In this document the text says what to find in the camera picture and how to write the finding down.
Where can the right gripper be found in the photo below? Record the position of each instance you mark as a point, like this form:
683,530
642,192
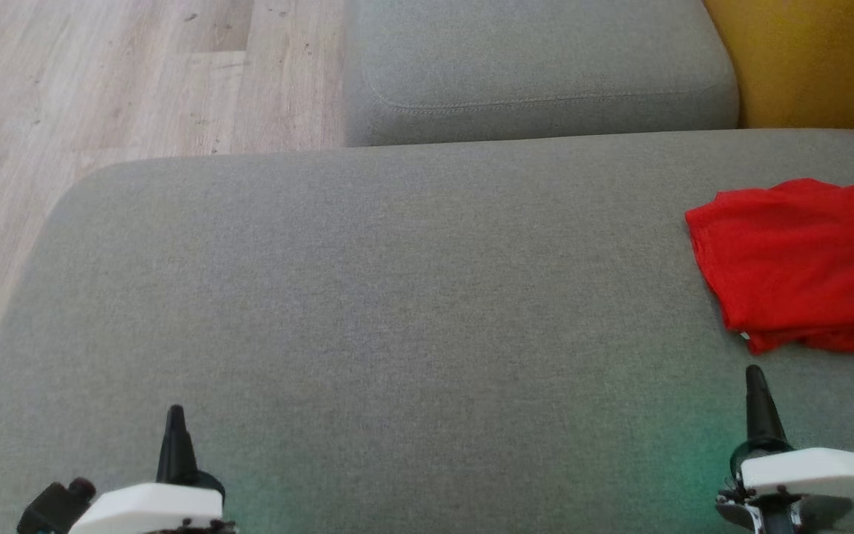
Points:
816,475

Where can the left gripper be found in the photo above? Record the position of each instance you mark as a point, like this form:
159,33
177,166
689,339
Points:
149,508

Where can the red and white garment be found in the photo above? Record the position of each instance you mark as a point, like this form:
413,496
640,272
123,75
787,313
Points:
798,252

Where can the yellow sofa backrest cushion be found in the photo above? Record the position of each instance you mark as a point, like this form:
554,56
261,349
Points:
812,59

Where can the small grey sofa seat cushion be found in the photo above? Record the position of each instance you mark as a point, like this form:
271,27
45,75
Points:
538,67

